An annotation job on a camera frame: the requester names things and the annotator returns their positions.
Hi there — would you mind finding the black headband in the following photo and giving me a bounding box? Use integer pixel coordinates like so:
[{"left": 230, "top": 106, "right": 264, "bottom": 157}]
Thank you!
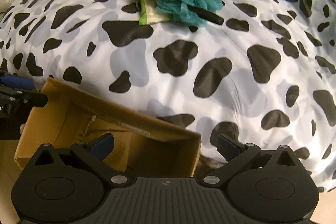
[{"left": 187, "top": 5, "right": 224, "bottom": 26}]

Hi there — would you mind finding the green wet wipes pack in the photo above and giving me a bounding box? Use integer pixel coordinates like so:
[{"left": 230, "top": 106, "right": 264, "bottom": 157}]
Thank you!
[{"left": 138, "top": 0, "right": 173, "bottom": 26}]

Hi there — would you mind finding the cardboard box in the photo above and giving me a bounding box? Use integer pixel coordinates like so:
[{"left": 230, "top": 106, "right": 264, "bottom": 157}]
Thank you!
[{"left": 14, "top": 79, "right": 201, "bottom": 177}]

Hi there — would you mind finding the cow print blanket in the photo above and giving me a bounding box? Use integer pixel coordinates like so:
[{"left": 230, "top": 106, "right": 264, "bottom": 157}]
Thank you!
[{"left": 1, "top": 0, "right": 335, "bottom": 192}]

